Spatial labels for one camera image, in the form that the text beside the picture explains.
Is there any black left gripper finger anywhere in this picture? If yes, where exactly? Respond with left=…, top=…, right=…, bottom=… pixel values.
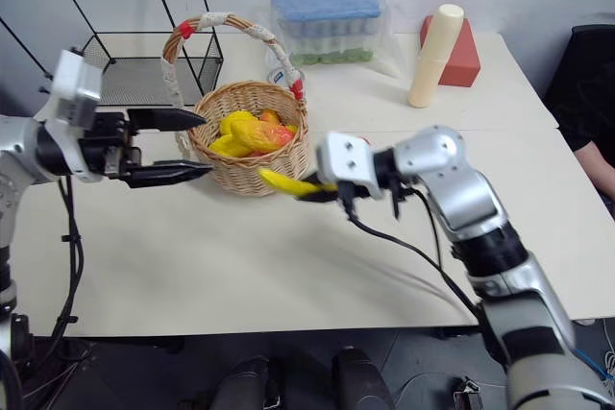
left=121, top=158, right=213, bottom=189
left=126, top=108, right=209, bottom=133

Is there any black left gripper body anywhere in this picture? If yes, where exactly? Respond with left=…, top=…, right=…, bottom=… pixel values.
left=76, top=110, right=144, bottom=181

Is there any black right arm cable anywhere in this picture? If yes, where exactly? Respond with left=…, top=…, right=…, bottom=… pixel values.
left=341, top=183, right=483, bottom=323

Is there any person in black clothing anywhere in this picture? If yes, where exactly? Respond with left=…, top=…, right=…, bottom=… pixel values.
left=541, top=11, right=615, bottom=222

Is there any red brick block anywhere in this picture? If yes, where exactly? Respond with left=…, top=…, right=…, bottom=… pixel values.
left=418, top=14, right=483, bottom=90

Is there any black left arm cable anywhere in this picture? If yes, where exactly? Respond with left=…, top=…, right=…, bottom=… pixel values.
left=46, top=174, right=86, bottom=351

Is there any black wire mesh rack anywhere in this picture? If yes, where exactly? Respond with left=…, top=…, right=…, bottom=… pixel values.
left=0, top=0, right=225, bottom=109

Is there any thin blue cable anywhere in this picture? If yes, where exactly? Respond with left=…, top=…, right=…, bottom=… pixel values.
left=573, top=341, right=615, bottom=382

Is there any small clear labelled cup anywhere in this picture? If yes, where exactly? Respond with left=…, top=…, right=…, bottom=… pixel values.
left=265, top=65, right=308, bottom=90

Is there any yellow toy banana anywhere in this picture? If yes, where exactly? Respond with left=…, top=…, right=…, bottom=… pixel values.
left=258, top=167, right=328, bottom=199
left=207, top=111, right=263, bottom=158

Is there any cream cylindrical tube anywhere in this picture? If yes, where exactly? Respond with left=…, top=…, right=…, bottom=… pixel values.
left=407, top=3, right=465, bottom=109

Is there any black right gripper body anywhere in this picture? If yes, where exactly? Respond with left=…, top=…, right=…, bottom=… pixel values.
left=330, top=180, right=372, bottom=204

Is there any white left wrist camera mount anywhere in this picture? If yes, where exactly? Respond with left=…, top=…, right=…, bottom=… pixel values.
left=49, top=48, right=105, bottom=131

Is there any orange yellow toy mango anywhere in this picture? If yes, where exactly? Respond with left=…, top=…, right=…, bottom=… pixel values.
left=247, top=109, right=300, bottom=157

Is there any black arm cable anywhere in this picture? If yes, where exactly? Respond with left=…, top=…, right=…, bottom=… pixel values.
left=341, top=183, right=483, bottom=323
left=46, top=174, right=86, bottom=351

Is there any wicker basket with handle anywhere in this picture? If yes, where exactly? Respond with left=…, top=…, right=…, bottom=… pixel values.
left=161, top=11, right=310, bottom=198

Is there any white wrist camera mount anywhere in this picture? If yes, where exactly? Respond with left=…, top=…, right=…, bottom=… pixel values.
left=314, top=131, right=386, bottom=201
left=49, top=48, right=105, bottom=131

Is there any clear box with blue lid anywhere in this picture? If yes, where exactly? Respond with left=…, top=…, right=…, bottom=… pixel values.
left=268, top=0, right=385, bottom=68

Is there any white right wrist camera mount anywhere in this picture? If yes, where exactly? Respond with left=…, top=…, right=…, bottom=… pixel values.
left=314, top=131, right=386, bottom=201

